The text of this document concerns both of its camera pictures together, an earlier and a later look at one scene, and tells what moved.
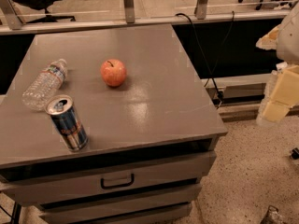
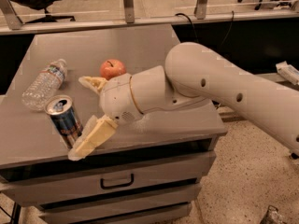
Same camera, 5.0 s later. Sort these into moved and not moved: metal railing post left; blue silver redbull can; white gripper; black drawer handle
Moved: white gripper
Not moved: metal railing post left; black drawer handle; blue silver redbull can
